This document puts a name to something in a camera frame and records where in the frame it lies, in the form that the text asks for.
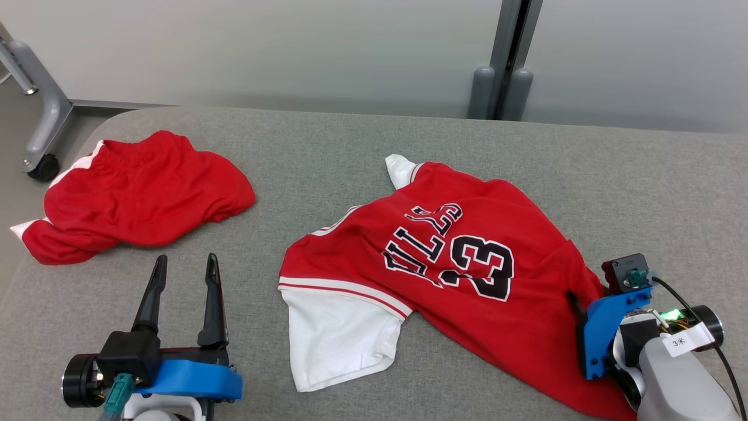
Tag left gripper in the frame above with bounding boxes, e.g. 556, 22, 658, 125
63, 253, 231, 421

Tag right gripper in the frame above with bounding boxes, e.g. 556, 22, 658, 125
567, 289, 725, 404

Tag red basketball jersey white sleeves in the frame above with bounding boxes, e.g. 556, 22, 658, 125
278, 154, 638, 421

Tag red shorts white side stripe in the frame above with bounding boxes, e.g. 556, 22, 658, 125
11, 130, 257, 265

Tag white paper label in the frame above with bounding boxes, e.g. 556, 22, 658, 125
662, 322, 715, 358

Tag black caster wheel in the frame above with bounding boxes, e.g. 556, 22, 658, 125
26, 153, 61, 182

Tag blue right camera mount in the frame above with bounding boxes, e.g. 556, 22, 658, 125
583, 287, 653, 379

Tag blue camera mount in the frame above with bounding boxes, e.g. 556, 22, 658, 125
583, 287, 653, 379
137, 359, 243, 402

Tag blue left camera mount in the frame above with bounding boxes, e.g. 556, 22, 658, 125
137, 359, 243, 402

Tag teal-plug left camera cable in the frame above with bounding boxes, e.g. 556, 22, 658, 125
103, 373, 137, 421

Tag grey cylindrical post foot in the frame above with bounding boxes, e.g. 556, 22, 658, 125
467, 66, 496, 120
501, 68, 534, 122

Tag grey metal cart frame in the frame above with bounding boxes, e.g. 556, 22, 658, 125
0, 20, 179, 176

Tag grey partition post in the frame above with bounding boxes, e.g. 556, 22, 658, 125
488, 0, 544, 120

